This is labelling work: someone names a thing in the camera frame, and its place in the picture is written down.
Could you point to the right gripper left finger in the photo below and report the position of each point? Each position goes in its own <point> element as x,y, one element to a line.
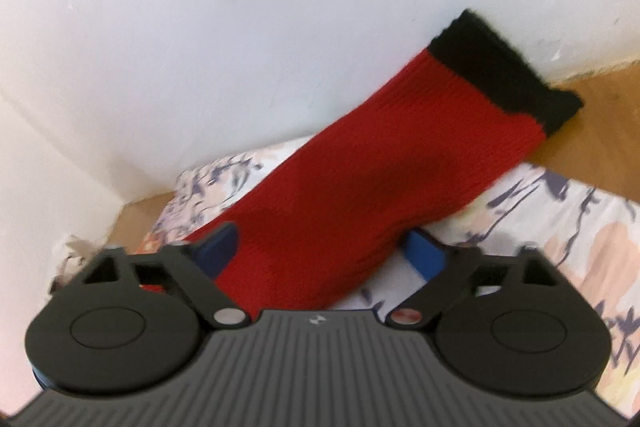
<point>194,267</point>

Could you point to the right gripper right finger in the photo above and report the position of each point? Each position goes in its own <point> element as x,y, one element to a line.
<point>447,270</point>

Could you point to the red knit cardigan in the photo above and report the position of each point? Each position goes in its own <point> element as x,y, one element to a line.
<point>463,112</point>

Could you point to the floral bed sheet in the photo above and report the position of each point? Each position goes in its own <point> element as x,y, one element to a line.
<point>590,235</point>

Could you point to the white wall socket strip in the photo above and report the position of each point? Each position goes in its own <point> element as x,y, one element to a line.
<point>70,257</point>

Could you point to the wooden bed frame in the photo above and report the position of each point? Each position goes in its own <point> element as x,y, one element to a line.
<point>600,147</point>

